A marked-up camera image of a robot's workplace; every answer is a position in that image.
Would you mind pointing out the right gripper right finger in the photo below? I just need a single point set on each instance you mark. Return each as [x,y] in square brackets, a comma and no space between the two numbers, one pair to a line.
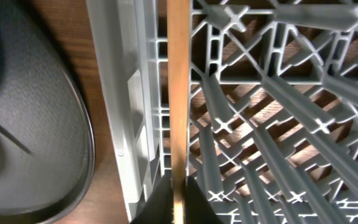
[197,208]

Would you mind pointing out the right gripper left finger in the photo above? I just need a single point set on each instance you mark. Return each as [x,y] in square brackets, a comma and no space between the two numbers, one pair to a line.
[159,207]

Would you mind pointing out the wooden chopstick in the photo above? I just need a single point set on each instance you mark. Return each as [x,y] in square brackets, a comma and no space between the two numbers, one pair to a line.
[178,33]

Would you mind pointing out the grey dishwasher rack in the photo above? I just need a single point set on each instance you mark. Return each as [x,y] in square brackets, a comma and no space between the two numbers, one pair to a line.
[272,105]

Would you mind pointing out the black round tray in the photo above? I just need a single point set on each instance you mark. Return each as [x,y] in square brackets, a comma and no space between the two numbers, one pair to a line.
[47,151]

